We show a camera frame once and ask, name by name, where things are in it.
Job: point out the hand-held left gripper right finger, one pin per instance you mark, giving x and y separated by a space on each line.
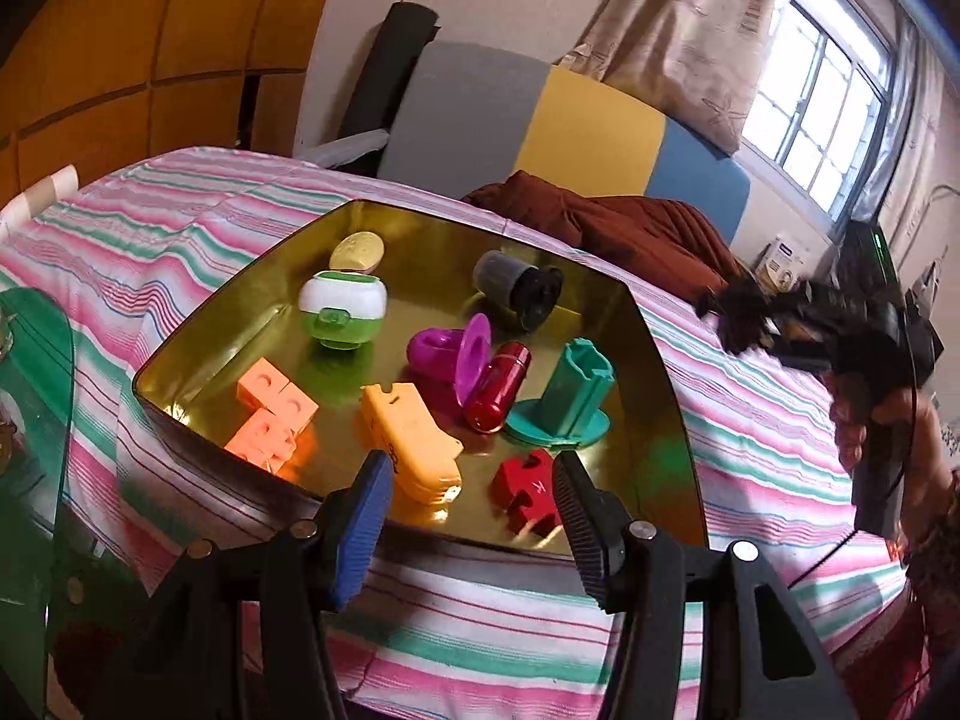
577 532

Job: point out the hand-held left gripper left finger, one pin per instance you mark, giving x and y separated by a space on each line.
367 525

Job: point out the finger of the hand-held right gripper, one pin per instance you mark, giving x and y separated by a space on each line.
802 352
795 307

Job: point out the red puzzle piece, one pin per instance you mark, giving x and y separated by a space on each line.
525 487

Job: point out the orange plastic piece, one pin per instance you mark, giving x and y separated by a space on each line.
409 442

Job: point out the orange cube block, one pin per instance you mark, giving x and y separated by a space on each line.
274 390
259 441

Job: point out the green plastic stand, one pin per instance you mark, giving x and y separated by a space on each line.
574 390

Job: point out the red metallic capsule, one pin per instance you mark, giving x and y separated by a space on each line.
495 390

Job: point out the purple plastic piece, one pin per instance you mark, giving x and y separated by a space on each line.
439 352

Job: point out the white green plastic device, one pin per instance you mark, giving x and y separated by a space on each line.
345 300

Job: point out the gold tin box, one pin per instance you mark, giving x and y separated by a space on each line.
247 330

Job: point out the grey black cylinder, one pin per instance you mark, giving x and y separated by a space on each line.
510 281

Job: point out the person's right forearm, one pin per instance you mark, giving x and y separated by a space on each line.
930 480

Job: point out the person's right hand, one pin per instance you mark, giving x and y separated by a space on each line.
847 427

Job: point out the reddish brown quilt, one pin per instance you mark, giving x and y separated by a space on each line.
615 232

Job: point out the window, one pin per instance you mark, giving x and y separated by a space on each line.
817 90

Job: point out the grey yellow blue headboard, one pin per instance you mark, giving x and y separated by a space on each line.
585 127

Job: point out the person's patterned clothing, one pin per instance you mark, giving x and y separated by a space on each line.
937 615

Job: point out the beige patterned curtain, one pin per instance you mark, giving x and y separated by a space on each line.
690 30

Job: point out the striped blanket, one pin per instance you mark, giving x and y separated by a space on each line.
187 202

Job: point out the black rolled mat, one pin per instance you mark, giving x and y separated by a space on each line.
382 67

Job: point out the wooden wardrobe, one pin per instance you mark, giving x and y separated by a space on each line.
150 30

